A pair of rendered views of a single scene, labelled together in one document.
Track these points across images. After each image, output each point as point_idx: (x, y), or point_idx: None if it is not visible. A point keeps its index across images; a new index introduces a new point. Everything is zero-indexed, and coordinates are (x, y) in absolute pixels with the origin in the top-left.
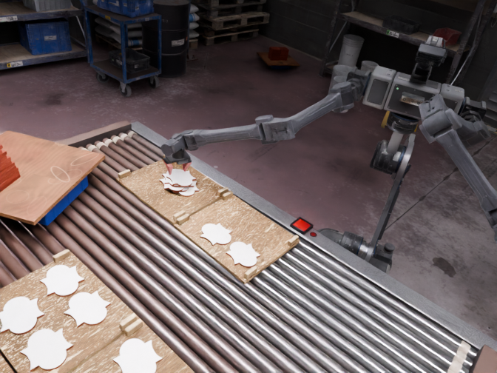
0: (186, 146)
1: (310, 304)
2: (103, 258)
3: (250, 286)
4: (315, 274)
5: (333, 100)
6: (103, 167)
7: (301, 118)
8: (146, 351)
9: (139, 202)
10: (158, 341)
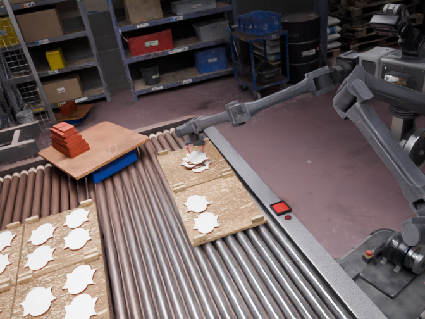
0: (194, 131)
1: (236, 276)
2: (112, 209)
3: (196, 249)
4: (262, 252)
5: (301, 84)
6: (156, 148)
7: (258, 101)
8: (87, 275)
9: (161, 174)
10: (100, 271)
